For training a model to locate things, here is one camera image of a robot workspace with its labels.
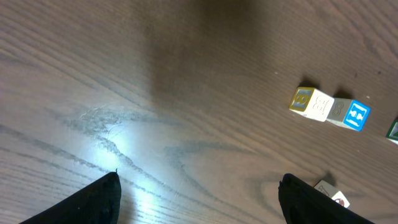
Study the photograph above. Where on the white block letter B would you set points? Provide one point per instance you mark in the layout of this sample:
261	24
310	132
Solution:
311	103

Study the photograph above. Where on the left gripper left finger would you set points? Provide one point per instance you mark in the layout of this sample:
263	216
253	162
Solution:
97	203

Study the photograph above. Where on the brown circle wooden block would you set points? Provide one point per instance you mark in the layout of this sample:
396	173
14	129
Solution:
332	192

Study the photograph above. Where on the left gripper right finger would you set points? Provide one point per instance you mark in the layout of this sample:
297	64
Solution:
302	204

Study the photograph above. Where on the white green wooden block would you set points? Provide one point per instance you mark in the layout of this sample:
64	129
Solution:
392	132

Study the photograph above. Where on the blue top wooden block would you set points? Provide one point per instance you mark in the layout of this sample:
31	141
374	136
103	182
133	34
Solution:
348	113

